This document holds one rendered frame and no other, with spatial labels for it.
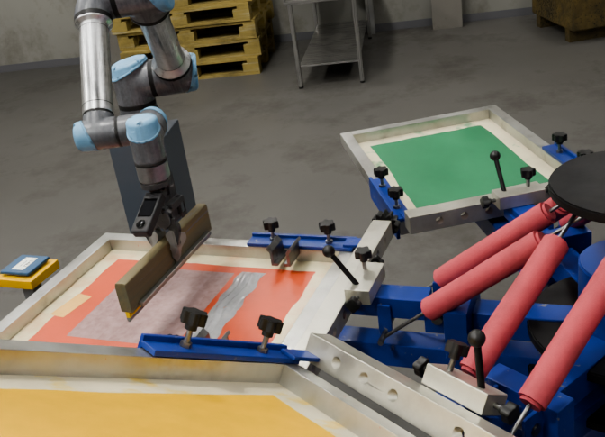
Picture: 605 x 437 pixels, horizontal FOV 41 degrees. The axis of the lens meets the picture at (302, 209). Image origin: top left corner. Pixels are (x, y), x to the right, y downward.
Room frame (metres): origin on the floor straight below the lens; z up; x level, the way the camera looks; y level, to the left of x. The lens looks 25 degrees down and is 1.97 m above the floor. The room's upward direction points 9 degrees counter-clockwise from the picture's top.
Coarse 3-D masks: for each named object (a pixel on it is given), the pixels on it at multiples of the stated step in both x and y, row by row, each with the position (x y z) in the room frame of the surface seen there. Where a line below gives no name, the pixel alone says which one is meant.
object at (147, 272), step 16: (192, 224) 1.85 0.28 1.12; (208, 224) 1.92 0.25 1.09; (160, 240) 1.76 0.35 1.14; (192, 240) 1.84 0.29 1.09; (144, 256) 1.69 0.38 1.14; (160, 256) 1.71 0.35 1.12; (128, 272) 1.62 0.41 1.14; (144, 272) 1.64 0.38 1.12; (160, 272) 1.69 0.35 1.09; (128, 288) 1.57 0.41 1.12; (144, 288) 1.62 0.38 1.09; (128, 304) 1.57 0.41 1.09
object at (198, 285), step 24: (120, 264) 2.03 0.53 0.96; (192, 264) 1.97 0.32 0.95; (96, 288) 1.91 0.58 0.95; (168, 288) 1.85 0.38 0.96; (192, 288) 1.83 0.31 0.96; (216, 288) 1.81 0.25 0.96; (264, 288) 1.77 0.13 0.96; (288, 288) 1.76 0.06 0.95; (264, 312) 1.66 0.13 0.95; (288, 312) 1.65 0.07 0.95
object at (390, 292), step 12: (384, 288) 1.54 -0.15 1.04; (396, 288) 1.54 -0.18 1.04; (408, 288) 1.53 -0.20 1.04; (420, 288) 1.52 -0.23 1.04; (384, 300) 1.50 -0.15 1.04; (396, 300) 1.49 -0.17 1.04; (408, 300) 1.48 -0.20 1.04; (420, 300) 1.47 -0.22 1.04; (360, 312) 1.53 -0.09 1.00; (372, 312) 1.52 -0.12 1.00; (396, 312) 1.49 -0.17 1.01; (408, 312) 1.48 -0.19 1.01; (420, 312) 1.47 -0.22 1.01
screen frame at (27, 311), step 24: (120, 240) 2.12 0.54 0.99; (144, 240) 2.09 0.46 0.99; (216, 240) 2.02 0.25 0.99; (240, 240) 2.00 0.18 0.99; (72, 264) 2.01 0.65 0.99; (48, 288) 1.88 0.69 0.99; (24, 312) 1.78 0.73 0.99; (312, 312) 1.57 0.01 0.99; (0, 336) 1.69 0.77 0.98; (288, 336) 1.49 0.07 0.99
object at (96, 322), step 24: (72, 312) 1.80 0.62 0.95; (96, 312) 1.78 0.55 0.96; (120, 312) 1.77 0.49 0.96; (144, 312) 1.75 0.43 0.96; (168, 312) 1.73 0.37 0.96; (240, 312) 1.68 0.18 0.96; (48, 336) 1.70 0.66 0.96; (72, 336) 1.68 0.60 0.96; (96, 336) 1.67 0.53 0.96; (120, 336) 1.65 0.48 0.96; (240, 336) 1.57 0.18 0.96
